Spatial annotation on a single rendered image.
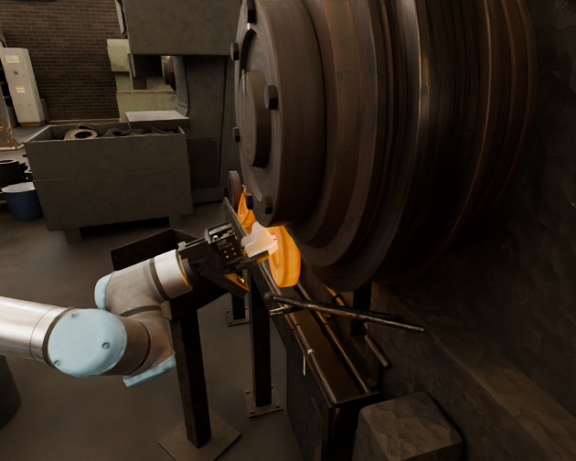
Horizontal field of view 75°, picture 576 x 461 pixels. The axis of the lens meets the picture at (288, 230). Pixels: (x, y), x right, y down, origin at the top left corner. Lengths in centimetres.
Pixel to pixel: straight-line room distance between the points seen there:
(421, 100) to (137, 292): 60
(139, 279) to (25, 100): 948
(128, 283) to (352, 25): 58
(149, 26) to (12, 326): 259
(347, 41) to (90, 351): 50
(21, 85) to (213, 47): 738
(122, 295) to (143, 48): 246
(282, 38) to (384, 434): 43
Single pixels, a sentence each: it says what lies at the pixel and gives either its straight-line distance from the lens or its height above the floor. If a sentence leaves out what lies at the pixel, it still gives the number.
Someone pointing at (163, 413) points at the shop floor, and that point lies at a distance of 161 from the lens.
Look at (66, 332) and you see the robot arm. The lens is 62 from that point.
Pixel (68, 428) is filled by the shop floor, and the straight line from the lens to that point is 170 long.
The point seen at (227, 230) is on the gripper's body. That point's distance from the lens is 76.
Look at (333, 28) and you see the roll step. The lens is 38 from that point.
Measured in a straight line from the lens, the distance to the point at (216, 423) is 153.
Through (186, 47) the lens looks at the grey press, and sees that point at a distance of 309.
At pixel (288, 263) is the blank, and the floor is 83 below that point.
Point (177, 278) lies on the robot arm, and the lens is 74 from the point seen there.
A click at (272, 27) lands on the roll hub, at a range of 40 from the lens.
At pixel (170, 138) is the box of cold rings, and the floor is 71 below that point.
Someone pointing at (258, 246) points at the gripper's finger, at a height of 85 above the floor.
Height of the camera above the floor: 118
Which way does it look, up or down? 24 degrees down
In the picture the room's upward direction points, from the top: straight up
